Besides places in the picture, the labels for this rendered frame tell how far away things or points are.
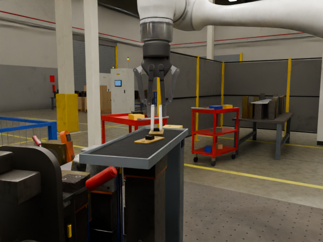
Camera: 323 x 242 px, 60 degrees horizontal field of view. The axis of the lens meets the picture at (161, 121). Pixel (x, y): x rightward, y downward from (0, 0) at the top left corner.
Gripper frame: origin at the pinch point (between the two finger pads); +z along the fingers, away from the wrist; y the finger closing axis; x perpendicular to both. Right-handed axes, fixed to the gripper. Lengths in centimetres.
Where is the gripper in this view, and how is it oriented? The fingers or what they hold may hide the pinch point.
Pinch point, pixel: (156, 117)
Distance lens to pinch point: 78.9
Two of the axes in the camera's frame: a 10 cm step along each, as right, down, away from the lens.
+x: -0.4, 1.2, -9.9
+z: 0.0, 9.9, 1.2
